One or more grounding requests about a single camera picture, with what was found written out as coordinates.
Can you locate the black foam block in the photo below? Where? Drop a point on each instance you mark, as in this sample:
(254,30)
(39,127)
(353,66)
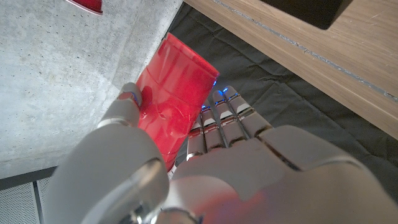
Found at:
(308,12)

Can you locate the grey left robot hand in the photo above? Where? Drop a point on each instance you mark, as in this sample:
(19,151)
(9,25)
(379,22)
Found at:
(248,174)

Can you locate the red plastic cup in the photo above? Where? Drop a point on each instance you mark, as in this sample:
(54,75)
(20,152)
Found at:
(174,90)
(88,4)

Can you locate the black curtain backdrop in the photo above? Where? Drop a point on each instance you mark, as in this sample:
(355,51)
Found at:
(280,99)

